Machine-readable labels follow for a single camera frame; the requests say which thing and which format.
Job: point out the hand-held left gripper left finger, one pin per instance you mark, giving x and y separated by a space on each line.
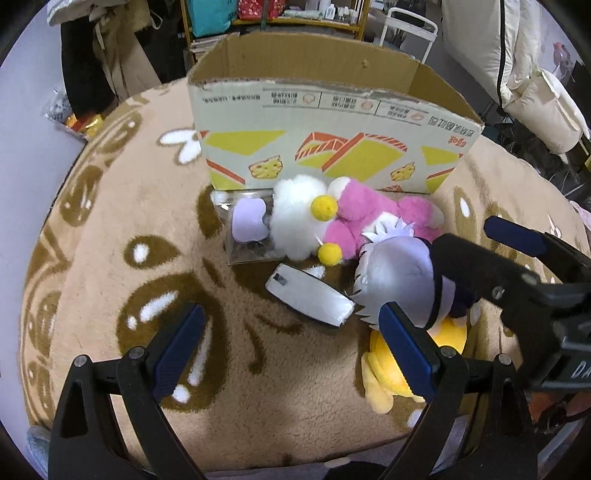
178 355

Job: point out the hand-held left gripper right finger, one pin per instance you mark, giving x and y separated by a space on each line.
406 350

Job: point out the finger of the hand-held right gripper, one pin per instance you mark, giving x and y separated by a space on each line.
515 235
480 267

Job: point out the yellow plush toy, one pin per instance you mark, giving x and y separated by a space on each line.
388 383

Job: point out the white-haired plush doll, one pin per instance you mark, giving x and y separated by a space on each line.
397 267

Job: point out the pink plush toy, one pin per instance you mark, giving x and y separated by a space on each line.
360 212

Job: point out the white fluffy plush yellow pompoms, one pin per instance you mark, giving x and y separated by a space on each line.
295 217

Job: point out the printed cardboard box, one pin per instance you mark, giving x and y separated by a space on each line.
323 143

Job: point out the white pouch with black trim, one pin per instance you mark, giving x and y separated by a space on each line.
314 295

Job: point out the clear box with purple item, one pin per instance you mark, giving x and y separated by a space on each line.
247 221

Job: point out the brown printed blanket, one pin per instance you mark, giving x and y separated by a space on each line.
138 207

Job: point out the cream padded cloth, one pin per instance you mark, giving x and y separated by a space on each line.
475 41

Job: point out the white rolling cart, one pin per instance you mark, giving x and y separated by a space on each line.
408 14

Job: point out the clear bag of small things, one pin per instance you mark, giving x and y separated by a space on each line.
64 110

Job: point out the row of white bottles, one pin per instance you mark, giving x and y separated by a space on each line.
332 9

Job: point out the beige hanging coat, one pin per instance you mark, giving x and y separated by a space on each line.
134 64

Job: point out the black hanging coat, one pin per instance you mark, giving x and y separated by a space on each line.
83 69

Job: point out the yellow wooden shelf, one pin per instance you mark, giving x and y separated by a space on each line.
186 27

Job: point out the red patterned bag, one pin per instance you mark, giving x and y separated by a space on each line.
261 7

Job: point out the teal bag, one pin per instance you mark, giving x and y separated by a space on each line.
210 16

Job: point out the white puffer jacket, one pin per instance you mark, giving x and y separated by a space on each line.
69 11

